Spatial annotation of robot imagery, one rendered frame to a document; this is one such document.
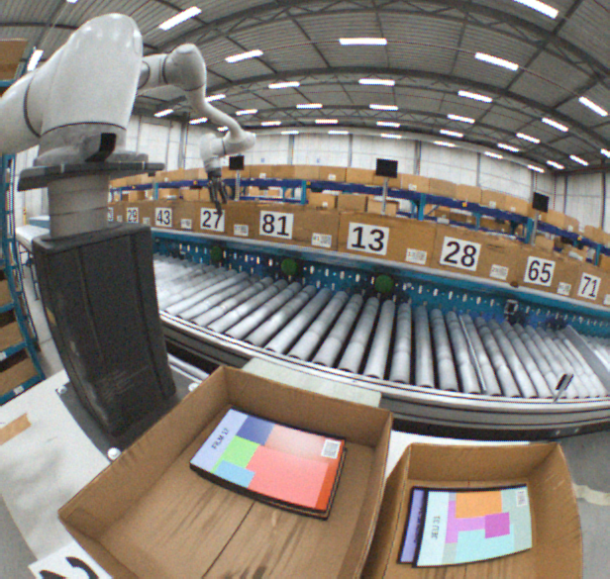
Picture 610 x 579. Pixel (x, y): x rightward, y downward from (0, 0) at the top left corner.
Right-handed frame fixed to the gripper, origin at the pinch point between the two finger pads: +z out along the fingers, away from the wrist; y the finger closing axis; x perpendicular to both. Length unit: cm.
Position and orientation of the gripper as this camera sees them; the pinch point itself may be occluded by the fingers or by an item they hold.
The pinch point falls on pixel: (222, 209)
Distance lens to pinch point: 135.1
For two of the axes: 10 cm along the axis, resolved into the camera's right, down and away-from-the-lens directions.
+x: 9.0, -1.6, -4.1
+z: 2.5, 9.5, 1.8
